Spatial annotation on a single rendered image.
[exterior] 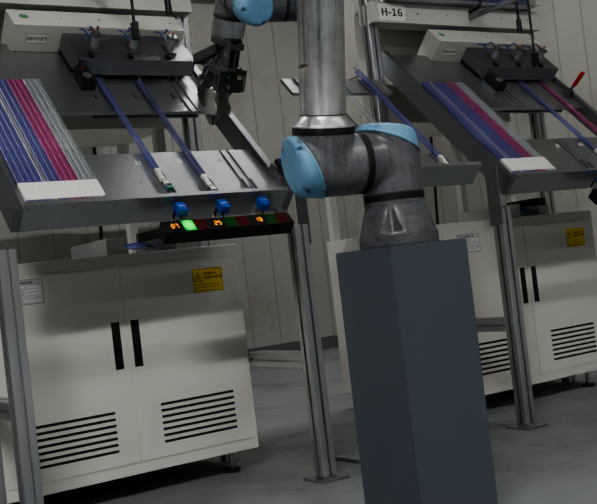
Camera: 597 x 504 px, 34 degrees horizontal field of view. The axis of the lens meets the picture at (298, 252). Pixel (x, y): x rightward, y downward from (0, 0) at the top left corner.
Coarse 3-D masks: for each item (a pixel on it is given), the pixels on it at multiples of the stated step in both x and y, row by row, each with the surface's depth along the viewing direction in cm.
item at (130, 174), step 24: (96, 168) 229; (120, 168) 232; (144, 168) 235; (168, 168) 238; (192, 168) 241; (216, 168) 245; (240, 168) 248; (264, 168) 252; (120, 192) 225; (144, 192) 228
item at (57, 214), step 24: (192, 192) 230; (216, 192) 233; (240, 192) 236; (264, 192) 240; (24, 216) 209; (48, 216) 212; (72, 216) 216; (96, 216) 219; (120, 216) 222; (144, 216) 226; (168, 216) 230; (192, 216) 233; (216, 216) 237
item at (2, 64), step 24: (0, 48) 259; (0, 72) 249; (24, 72) 253; (48, 72) 256; (72, 72) 260; (72, 96) 251; (96, 96) 254; (120, 96) 258; (168, 96) 265; (192, 96) 269
